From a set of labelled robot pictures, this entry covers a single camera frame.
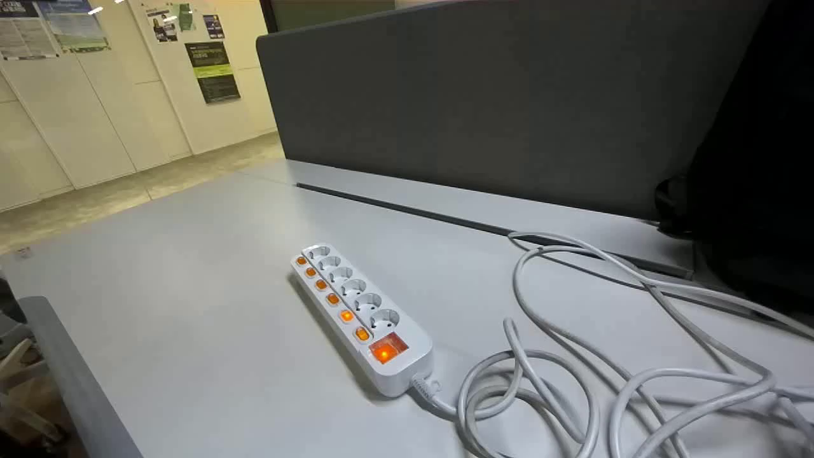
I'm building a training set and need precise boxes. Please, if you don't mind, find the dark poster with green band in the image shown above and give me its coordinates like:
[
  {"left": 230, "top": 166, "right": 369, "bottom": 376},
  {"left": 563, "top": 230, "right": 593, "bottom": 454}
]
[{"left": 184, "top": 38, "right": 244, "bottom": 107}]

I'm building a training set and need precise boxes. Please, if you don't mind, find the grey desk partition panel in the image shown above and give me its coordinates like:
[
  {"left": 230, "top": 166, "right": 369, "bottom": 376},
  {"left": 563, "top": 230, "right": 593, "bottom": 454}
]
[{"left": 255, "top": 0, "right": 772, "bottom": 221}]

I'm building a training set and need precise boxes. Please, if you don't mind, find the large pale wall poster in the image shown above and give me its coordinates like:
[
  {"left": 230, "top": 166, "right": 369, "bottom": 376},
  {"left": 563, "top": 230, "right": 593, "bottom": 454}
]
[{"left": 0, "top": 0, "right": 112, "bottom": 65}]

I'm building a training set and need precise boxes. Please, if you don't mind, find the small dark wall notice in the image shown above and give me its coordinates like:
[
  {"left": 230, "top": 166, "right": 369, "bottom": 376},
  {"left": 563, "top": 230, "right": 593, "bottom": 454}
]
[{"left": 201, "top": 13, "right": 230, "bottom": 40}]

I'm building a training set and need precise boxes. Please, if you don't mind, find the black bulky object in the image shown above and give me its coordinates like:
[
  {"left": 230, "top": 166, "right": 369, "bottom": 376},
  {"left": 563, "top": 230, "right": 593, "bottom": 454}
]
[{"left": 655, "top": 0, "right": 814, "bottom": 318}]

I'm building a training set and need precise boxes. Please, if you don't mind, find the white power cable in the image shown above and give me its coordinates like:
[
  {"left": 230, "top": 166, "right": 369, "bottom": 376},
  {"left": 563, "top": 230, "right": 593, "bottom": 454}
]
[{"left": 413, "top": 230, "right": 814, "bottom": 458}]

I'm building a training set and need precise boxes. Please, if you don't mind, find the small wall notice with photo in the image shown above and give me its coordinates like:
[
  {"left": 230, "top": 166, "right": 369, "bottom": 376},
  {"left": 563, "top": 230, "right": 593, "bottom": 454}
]
[{"left": 145, "top": 9, "right": 184, "bottom": 46}]

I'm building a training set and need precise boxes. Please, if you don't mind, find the white multi-socket power strip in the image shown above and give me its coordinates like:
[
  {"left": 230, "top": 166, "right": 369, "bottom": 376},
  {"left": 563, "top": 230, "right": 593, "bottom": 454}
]
[{"left": 289, "top": 243, "right": 437, "bottom": 401}]

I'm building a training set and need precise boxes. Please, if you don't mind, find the clutter under desk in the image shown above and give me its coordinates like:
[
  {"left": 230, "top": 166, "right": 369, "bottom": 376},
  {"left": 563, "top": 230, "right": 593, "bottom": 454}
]
[{"left": 0, "top": 277, "right": 71, "bottom": 458}]

